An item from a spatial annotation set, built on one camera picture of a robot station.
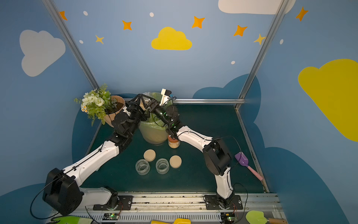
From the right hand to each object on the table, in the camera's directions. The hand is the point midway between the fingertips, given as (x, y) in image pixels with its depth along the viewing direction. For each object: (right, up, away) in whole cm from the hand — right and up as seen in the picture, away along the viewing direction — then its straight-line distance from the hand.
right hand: (145, 96), depth 71 cm
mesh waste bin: (0, -29, +28) cm, 40 cm away
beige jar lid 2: (-2, -36, +21) cm, 41 cm away
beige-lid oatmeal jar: (-6, -42, +17) cm, 46 cm away
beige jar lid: (+15, -39, +18) cm, 46 cm away
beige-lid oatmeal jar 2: (+7, -42, +18) cm, 46 cm away
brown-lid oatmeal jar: (+13, -28, +21) cm, 37 cm away
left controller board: (-18, -62, 0) cm, 65 cm away
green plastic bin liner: (+3, -17, +8) cm, 19 cm away
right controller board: (+43, -63, +1) cm, 76 cm away
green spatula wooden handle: (+65, -63, -1) cm, 91 cm away
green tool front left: (-35, -61, -4) cm, 70 cm away
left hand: (+2, -1, -1) cm, 3 cm away
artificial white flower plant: (-33, -2, +12) cm, 35 cm away
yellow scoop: (+17, -64, -1) cm, 66 cm away
